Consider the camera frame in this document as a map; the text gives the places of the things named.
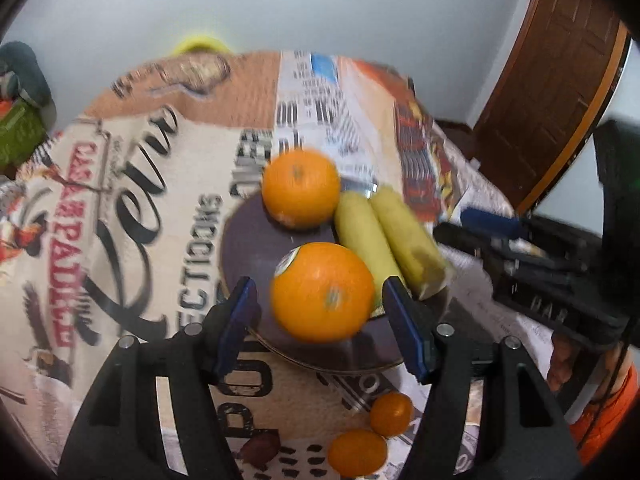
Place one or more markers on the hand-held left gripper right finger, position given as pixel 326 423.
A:
pixel 407 327

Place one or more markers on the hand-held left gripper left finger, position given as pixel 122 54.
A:
pixel 235 325

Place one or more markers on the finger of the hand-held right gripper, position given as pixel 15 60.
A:
pixel 465 240
pixel 492 220

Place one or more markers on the dark round metal plate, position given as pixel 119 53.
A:
pixel 250 255

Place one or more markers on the large orange with sticker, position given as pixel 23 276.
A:
pixel 320 292

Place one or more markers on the person's right forearm orange sleeve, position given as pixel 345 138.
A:
pixel 612 410

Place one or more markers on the person's right hand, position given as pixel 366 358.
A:
pixel 560 365

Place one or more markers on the yellow banana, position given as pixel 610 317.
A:
pixel 367 240
pixel 407 235

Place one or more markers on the small mandarin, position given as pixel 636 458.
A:
pixel 357 452
pixel 391 414

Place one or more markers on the printed tablecloth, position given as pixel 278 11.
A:
pixel 150 210

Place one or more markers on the brown wooden door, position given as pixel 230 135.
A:
pixel 545 85

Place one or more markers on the yellow round object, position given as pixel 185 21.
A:
pixel 200 44

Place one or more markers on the green and grey cloth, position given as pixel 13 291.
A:
pixel 20 110

